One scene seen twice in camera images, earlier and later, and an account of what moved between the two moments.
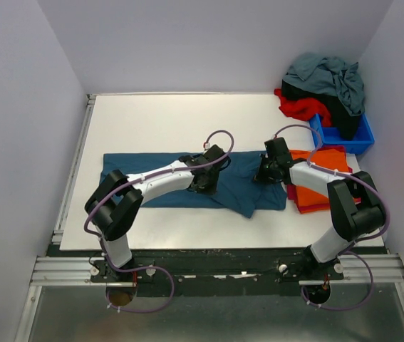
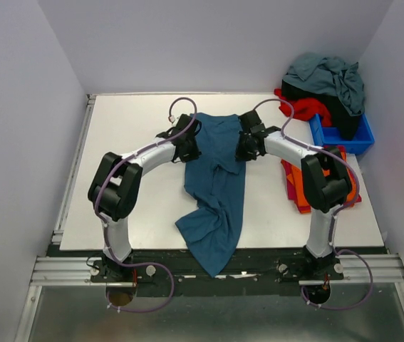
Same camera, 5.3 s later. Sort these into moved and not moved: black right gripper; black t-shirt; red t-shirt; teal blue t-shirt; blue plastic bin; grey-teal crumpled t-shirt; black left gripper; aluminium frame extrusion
Moved: black left gripper; teal blue t-shirt; black right gripper
Not moved: grey-teal crumpled t-shirt; blue plastic bin; aluminium frame extrusion; black t-shirt; red t-shirt
